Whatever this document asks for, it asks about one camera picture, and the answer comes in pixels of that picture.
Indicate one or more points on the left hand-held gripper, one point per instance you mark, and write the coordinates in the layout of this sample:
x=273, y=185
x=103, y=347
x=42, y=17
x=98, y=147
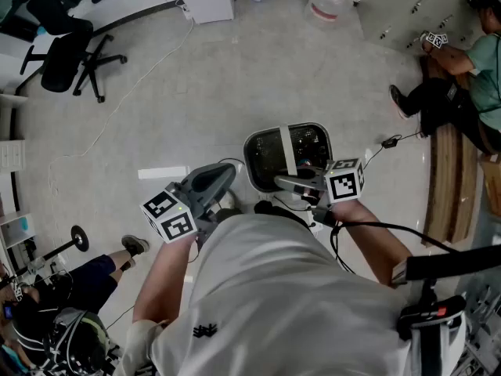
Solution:
x=172, y=225

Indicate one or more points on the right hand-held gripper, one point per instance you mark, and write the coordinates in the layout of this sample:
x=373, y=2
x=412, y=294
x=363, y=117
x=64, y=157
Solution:
x=344, y=184

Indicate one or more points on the white bin with handle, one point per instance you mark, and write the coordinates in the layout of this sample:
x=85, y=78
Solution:
x=287, y=147

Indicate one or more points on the person's left forearm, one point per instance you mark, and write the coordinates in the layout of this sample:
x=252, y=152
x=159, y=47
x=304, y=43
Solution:
x=164, y=280

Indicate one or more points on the person's right forearm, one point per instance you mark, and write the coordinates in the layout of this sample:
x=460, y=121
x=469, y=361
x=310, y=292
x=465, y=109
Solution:
x=375, y=245

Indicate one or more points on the person's white shoe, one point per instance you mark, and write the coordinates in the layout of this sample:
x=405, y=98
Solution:
x=225, y=201

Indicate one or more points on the white strip on floor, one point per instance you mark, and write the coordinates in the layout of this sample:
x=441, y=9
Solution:
x=164, y=172

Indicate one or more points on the person's white shirt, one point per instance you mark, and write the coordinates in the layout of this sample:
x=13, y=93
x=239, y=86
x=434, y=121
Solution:
x=274, y=288

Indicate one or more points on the wooden bench planks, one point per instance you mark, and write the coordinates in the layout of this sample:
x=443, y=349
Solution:
x=446, y=171

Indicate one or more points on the black disc stand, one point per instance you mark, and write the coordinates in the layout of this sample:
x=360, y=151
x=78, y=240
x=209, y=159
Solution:
x=80, y=239

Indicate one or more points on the white water dispenser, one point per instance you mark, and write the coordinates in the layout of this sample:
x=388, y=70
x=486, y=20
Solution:
x=209, y=2

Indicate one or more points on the clear water jug red cap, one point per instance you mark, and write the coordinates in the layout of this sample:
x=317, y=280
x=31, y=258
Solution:
x=329, y=2

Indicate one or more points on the black chest pack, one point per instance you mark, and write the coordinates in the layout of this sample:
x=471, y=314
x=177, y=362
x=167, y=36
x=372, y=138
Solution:
x=430, y=313

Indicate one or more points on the black office chair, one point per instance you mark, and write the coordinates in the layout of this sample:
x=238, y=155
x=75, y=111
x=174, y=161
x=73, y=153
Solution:
x=58, y=69

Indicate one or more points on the white side shelf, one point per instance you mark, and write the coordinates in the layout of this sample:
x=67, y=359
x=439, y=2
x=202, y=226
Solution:
x=11, y=155

